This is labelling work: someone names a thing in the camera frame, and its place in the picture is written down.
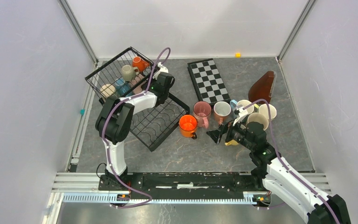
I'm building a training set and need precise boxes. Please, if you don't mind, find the pale pink mug in rack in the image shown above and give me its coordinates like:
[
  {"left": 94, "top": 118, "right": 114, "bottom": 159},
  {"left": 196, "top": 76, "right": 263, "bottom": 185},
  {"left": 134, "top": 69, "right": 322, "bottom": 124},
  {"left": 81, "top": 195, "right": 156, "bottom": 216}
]
[{"left": 131, "top": 74, "right": 145, "bottom": 94}]

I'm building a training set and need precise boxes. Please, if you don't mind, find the orange mug in basket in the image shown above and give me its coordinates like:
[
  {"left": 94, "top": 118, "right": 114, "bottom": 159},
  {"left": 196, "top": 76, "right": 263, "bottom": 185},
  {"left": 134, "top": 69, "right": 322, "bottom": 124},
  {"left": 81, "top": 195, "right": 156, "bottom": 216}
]
[{"left": 132, "top": 56, "right": 150, "bottom": 72}]

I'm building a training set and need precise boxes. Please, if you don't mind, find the brown wedge object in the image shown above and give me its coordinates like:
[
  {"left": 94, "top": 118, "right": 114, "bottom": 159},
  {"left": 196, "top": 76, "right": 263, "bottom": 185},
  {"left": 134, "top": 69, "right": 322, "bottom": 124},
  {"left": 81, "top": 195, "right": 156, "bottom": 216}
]
[{"left": 248, "top": 71, "right": 276, "bottom": 103}]

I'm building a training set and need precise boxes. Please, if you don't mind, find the black white chessboard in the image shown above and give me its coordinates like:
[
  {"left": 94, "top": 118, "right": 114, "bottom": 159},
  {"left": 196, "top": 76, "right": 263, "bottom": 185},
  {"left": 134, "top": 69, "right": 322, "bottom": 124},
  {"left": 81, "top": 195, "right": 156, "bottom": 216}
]
[{"left": 187, "top": 58, "right": 231, "bottom": 106}]

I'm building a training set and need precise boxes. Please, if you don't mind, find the blue cup in rack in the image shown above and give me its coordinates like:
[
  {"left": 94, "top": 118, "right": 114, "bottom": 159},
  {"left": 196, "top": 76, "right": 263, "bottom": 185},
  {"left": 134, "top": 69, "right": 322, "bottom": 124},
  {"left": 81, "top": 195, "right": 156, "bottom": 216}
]
[{"left": 113, "top": 78, "right": 133, "bottom": 97}]

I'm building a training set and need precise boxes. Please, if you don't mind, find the black dish rack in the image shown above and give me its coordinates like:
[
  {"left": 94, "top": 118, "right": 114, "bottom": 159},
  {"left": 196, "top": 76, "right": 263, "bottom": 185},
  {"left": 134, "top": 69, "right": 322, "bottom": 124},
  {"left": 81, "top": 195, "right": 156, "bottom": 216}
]
[{"left": 129, "top": 94, "right": 190, "bottom": 152}]

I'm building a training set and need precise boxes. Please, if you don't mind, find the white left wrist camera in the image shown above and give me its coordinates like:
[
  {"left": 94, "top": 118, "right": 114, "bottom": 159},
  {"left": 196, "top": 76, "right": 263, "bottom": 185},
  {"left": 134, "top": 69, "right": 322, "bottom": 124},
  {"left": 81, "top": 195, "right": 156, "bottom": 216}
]
[{"left": 153, "top": 62, "right": 169, "bottom": 80}]

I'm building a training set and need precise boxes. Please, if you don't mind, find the yellow cup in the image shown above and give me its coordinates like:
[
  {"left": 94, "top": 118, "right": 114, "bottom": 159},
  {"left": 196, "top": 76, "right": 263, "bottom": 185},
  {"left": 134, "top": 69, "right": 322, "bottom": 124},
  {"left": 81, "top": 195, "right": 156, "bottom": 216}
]
[{"left": 225, "top": 124, "right": 246, "bottom": 146}]

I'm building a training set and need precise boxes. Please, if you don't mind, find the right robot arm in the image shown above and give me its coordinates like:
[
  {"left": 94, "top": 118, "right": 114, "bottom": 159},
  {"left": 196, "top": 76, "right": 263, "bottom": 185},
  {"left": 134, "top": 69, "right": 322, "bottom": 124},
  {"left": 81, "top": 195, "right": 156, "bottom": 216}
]
[{"left": 207, "top": 121, "right": 351, "bottom": 224}]

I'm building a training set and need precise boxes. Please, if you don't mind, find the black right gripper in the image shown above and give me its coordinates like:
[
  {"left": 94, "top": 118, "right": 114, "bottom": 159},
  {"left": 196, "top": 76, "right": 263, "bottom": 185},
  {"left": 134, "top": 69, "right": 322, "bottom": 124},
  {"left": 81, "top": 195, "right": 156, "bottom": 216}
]
[{"left": 206, "top": 116, "right": 255, "bottom": 151}]

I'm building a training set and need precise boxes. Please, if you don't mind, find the beige mug in basket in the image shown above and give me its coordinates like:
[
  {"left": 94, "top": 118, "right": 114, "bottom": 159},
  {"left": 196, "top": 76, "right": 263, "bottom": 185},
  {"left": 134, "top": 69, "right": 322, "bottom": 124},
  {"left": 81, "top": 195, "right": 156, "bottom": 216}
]
[{"left": 120, "top": 65, "right": 139, "bottom": 82}]

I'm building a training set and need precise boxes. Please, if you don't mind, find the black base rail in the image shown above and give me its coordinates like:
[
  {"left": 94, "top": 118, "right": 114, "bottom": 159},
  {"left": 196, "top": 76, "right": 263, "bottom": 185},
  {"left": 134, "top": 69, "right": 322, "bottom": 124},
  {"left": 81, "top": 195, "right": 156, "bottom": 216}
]
[{"left": 98, "top": 172, "right": 272, "bottom": 201}]

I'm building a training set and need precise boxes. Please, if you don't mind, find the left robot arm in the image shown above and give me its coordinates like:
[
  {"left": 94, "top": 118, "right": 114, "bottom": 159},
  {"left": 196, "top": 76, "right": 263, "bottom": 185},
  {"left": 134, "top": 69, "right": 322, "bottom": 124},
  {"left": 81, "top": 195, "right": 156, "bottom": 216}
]
[{"left": 96, "top": 72, "right": 175, "bottom": 190}]

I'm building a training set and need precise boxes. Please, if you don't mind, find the pink floral mug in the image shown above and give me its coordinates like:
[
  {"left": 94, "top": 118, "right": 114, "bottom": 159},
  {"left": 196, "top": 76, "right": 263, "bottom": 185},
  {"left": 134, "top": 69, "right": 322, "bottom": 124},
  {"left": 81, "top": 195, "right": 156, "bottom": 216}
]
[{"left": 193, "top": 101, "right": 212, "bottom": 129}]

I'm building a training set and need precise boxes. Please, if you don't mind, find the black wire basket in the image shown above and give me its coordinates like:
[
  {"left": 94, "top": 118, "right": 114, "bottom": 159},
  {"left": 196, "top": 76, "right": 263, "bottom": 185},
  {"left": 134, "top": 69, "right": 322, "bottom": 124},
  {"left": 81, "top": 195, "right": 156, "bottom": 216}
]
[{"left": 85, "top": 47, "right": 154, "bottom": 104}]

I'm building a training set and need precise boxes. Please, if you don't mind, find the cream mug in rack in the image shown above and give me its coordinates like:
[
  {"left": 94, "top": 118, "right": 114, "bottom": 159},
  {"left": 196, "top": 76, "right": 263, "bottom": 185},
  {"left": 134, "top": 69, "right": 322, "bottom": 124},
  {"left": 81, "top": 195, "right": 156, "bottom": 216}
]
[{"left": 100, "top": 84, "right": 117, "bottom": 99}]

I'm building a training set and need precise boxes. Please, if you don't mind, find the light blue mug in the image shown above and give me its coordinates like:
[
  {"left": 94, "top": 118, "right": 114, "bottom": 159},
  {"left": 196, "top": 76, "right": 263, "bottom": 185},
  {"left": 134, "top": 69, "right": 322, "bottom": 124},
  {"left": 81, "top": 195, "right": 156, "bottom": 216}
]
[{"left": 229, "top": 99, "right": 255, "bottom": 118}]

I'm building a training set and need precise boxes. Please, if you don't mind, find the salmon pink mug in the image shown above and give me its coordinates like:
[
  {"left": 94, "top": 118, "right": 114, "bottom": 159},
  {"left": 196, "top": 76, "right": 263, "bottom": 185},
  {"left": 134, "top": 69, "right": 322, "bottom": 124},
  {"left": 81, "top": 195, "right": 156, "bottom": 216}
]
[{"left": 213, "top": 101, "right": 232, "bottom": 125}]

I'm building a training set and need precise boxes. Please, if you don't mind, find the orange cup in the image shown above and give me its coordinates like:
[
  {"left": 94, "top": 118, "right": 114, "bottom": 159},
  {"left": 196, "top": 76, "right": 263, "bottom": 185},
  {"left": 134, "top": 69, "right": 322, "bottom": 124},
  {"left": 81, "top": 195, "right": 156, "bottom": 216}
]
[{"left": 179, "top": 114, "right": 198, "bottom": 140}]

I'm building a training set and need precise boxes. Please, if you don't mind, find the yellow mug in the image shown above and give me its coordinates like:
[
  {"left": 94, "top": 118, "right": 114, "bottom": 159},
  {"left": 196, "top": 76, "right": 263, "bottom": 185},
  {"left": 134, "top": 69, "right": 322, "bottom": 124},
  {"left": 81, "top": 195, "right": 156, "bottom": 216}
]
[{"left": 256, "top": 104, "right": 277, "bottom": 120}]

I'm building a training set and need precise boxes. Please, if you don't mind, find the tan tall cup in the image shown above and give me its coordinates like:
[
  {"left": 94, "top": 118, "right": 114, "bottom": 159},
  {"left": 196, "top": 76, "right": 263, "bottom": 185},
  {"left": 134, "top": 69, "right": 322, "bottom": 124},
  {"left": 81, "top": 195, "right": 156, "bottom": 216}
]
[{"left": 246, "top": 112, "right": 269, "bottom": 131}]

